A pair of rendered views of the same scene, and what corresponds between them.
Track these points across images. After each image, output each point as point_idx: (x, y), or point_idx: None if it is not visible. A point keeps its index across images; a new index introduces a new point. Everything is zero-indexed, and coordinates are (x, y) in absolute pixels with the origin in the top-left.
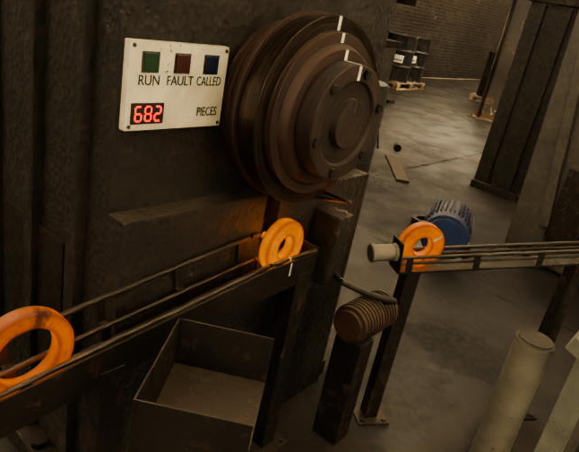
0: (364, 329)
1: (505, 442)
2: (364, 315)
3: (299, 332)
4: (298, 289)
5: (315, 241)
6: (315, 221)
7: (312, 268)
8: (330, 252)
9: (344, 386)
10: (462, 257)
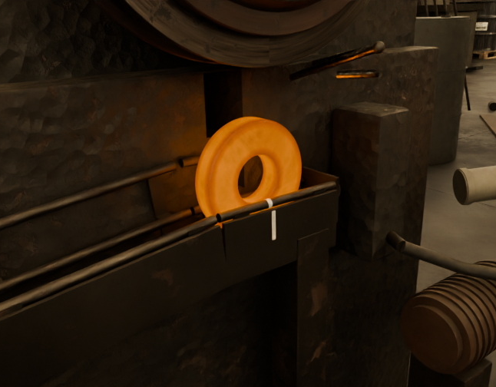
0: (466, 343)
1: None
2: (462, 312)
3: (349, 348)
4: (306, 268)
5: (342, 173)
6: (335, 133)
7: (332, 223)
8: (371, 189)
9: None
10: None
